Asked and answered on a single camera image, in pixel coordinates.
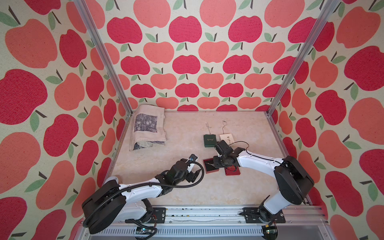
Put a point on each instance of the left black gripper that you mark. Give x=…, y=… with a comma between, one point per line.
x=193, y=176

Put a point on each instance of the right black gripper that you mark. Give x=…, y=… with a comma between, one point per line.
x=215, y=162

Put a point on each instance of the cream lift-off box lid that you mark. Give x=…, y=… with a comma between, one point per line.
x=228, y=138

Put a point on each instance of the red jewelry box base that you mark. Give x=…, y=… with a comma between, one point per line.
x=210, y=166

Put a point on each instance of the green jewelry box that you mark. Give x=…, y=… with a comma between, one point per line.
x=210, y=140

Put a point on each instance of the red jewelry box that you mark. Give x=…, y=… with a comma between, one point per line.
x=232, y=171

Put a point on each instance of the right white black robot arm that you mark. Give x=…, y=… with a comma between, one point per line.
x=294, y=182

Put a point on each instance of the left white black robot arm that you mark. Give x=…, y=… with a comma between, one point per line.
x=105, y=204

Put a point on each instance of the folded beige patterned cloth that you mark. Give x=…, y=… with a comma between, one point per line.
x=147, y=127

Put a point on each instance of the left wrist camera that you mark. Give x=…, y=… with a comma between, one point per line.
x=191, y=162

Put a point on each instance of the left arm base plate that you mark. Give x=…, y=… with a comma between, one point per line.
x=151, y=216

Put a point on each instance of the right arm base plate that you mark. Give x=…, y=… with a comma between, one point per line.
x=256, y=216

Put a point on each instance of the right aluminium frame post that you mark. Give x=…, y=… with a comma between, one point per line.
x=326, y=12

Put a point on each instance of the aluminium frame post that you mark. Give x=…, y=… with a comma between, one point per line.
x=326, y=12
x=103, y=53

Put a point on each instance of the left aluminium frame post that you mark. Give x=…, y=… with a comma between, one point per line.
x=103, y=53

